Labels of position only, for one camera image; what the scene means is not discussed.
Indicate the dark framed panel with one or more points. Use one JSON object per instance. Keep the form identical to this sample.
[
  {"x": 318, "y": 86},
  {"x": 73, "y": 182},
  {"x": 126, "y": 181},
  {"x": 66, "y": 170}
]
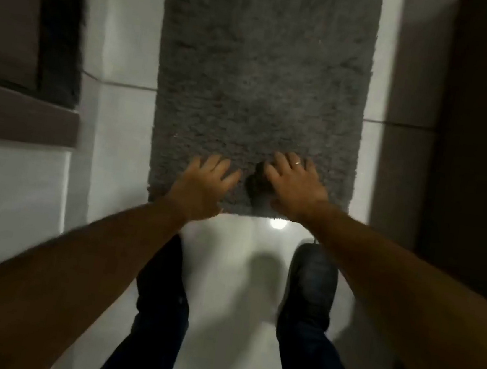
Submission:
[{"x": 25, "y": 6}]

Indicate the person's left forearm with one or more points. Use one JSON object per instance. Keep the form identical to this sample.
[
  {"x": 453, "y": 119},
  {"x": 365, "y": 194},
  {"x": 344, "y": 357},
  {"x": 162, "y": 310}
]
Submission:
[{"x": 56, "y": 282}]

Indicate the grey shaggy bath mat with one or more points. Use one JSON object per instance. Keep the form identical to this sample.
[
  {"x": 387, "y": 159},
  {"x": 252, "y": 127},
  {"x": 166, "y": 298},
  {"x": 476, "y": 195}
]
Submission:
[{"x": 261, "y": 81}]

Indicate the brown ledge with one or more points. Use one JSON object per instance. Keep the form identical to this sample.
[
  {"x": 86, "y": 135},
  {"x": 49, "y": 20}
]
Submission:
[{"x": 16, "y": 114}]

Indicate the person's right leg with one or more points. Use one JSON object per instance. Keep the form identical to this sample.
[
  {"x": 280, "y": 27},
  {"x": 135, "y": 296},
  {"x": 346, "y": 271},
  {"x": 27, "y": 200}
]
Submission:
[{"x": 311, "y": 316}]

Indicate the person's right forearm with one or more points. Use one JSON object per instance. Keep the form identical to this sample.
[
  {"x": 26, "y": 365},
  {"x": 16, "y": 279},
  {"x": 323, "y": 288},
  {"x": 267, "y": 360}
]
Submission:
[{"x": 411, "y": 302}]

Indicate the person's right hand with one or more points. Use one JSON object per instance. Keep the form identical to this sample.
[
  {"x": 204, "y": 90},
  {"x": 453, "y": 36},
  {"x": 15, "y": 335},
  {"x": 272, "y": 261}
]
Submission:
[{"x": 298, "y": 189}]

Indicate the person's left hand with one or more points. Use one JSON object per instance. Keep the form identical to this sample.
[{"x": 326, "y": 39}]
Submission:
[{"x": 200, "y": 190}]

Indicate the person's leg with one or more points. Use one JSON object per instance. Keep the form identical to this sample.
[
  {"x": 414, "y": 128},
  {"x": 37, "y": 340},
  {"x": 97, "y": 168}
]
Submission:
[
  {"x": 311, "y": 316},
  {"x": 152, "y": 335}
]

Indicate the person's left leg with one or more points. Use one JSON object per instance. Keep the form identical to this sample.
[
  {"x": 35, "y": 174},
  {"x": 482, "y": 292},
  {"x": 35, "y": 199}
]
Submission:
[{"x": 152, "y": 335}]

